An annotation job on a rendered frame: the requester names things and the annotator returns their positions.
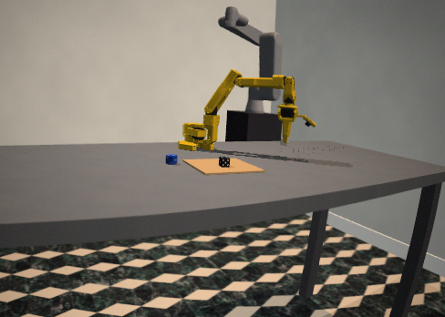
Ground orange mat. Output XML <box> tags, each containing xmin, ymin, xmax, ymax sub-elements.
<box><xmin>183</xmin><ymin>158</ymin><xmax>265</xmax><ymax>175</ymax></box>

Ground blue die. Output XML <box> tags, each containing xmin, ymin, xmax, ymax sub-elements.
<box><xmin>166</xmin><ymin>154</ymin><xmax>177</xmax><ymax>165</ymax></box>

